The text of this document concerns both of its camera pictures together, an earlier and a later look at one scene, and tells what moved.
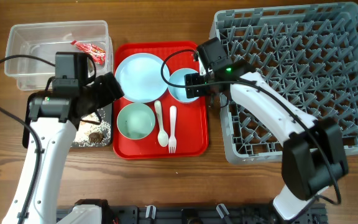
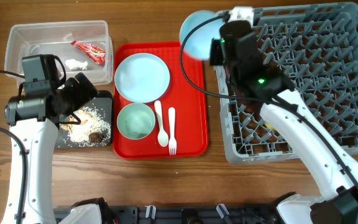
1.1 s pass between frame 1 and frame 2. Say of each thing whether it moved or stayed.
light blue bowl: moved
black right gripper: moved
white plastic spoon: stayed
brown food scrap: stayed
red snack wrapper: stayed
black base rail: stayed
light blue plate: stayed
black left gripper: moved
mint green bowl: stayed
